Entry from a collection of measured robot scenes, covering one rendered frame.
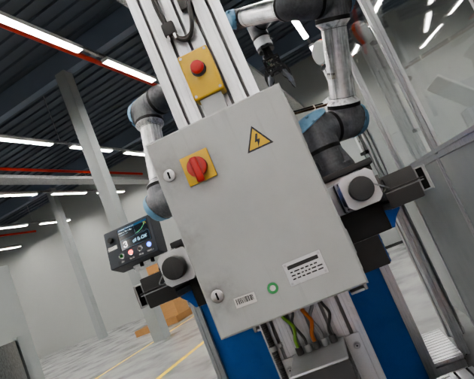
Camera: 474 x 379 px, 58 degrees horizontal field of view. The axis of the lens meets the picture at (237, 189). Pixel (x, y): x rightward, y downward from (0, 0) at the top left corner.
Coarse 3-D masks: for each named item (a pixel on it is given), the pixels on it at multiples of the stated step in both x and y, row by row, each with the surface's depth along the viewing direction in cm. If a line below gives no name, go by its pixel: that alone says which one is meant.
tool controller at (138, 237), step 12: (144, 216) 207; (120, 228) 209; (132, 228) 206; (144, 228) 204; (156, 228) 208; (108, 240) 207; (120, 240) 206; (132, 240) 204; (144, 240) 203; (156, 240) 202; (108, 252) 207; (120, 252) 205; (144, 252) 201; (156, 252) 201; (120, 264) 203; (132, 264) 205
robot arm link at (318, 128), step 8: (312, 112) 146; (320, 112) 146; (328, 112) 150; (304, 120) 146; (312, 120) 145; (320, 120) 145; (328, 120) 146; (336, 120) 147; (304, 128) 146; (312, 128) 145; (320, 128) 144; (328, 128) 145; (336, 128) 147; (304, 136) 147; (312, 136) 145; (320, 136) 144; (328, 136) 144; (336, 136) 147; (312, 144) 145; (320, 144) 144
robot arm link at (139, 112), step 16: (144, 96) 172; (128, 112) 177; (144, 112) 172; (160, 112) 173; (144, 128) 171; (160, 128) 174; (144, 144) 170; (160, 192) 158; (144, 208) 162; (160, 208) 158
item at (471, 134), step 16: (368, 16) 184; (384, 48) 182; (400, 80) 180; (416, 112) 178; (432, 144) 176; (448, 144) 155; (464, 144) 142; (416, 160) 211; (432, 160) 184; (432, 240) 256; (448, 272) 251; (464, 304) 247
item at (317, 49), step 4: (320, 40) 269; (316, 44) 272; (320, 44) 269; (312, 48) 276; (316, 48) 273; (320, 48) 270; (312, 52) 277; (316, 52) 274; (320, 52) 271; (312, 56) 278; (316, 56) 275; (320, 56) 272; (316, 60) 276; (320, 60) 273; (324, 60) 270; (320, 64) 275
